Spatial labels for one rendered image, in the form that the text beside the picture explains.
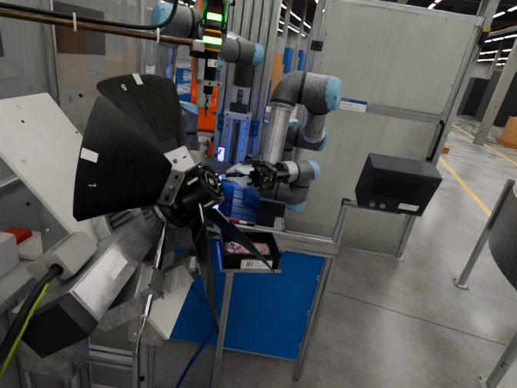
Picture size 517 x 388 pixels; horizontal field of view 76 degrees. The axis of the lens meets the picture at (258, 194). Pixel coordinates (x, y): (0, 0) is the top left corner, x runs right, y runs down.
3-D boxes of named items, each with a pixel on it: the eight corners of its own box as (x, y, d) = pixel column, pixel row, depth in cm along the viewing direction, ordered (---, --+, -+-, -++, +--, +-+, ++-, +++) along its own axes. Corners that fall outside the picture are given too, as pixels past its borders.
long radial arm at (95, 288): (106, 233, 84) (141, 213, 81) (125, 255, 86) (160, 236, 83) (23, 316, 57) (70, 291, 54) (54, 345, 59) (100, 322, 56)
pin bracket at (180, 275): (157, 276, 93) (182, 264, 91) (165, 267, 98) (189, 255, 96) (168, 293, 94) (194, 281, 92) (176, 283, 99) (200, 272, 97)
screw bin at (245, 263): (221, 270, 119) (222, 254, 116) (218, 245, 134) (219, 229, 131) (278, 271, 124) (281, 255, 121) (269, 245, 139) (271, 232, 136)
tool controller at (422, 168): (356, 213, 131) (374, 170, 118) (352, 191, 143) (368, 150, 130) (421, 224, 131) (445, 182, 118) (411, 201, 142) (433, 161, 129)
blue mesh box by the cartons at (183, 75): (171, 111, 759) (174, 65, 720) (196, 105, 873) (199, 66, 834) (207, 118, 741) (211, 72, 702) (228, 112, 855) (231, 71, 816)
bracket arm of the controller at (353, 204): (341, 207, 133) (343, 200, 132) (341, 204, 136) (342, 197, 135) (399, 217, 133) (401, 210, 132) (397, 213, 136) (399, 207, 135)
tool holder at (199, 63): (193, 85, 80) (196, 41, 76) (183, 80, 85) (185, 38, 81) (226, 88, 85) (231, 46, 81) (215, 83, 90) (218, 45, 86)
